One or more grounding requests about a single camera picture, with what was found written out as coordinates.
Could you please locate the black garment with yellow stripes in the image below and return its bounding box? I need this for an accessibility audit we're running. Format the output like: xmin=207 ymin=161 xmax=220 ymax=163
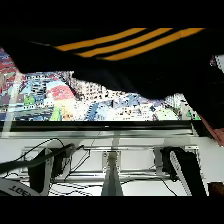
xmin=0 ymin=27 xmax=224 ymax=137

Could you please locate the silver frame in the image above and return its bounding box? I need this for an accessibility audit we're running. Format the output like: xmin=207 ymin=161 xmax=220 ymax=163
xmin=0 ymin=129 xmax=224 ymax=197

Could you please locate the black cable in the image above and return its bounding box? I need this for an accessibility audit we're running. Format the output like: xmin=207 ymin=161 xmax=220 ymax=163
xmin=120 ymin=177 xmax=179 ymax=197
xmin=13 ymin=137 xmax=68 ymax=163
xmin=67 ymin=145 xmax=92 ymax=175

